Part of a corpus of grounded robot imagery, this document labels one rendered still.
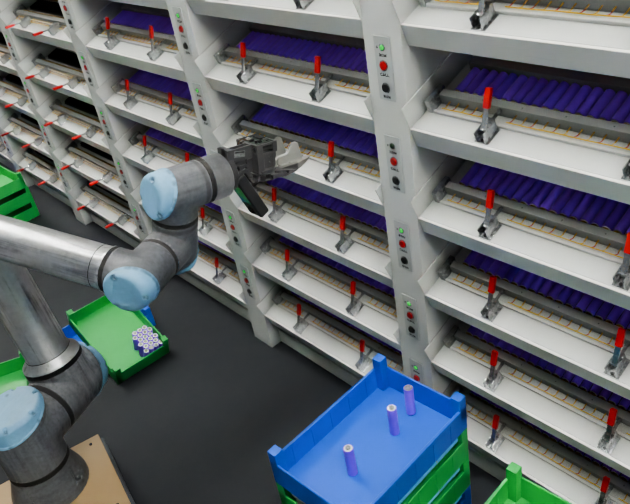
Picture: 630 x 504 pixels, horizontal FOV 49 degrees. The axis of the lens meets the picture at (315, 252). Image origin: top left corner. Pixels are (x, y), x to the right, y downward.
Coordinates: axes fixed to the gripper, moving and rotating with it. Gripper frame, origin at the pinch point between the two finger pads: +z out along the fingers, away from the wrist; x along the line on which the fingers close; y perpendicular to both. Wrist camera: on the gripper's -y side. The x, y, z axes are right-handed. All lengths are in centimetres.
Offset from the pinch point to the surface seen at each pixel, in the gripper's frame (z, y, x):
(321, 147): 13.2, -2.3, 7.5
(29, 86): 9, -13, 184
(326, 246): 11.5, -27.3, 5.1
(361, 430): -22, -38, -41
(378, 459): -25, -38, -48
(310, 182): 8.6, -9.7, 6.7
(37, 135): 19, -43, 217
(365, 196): 8.2, -8.0, -12.1
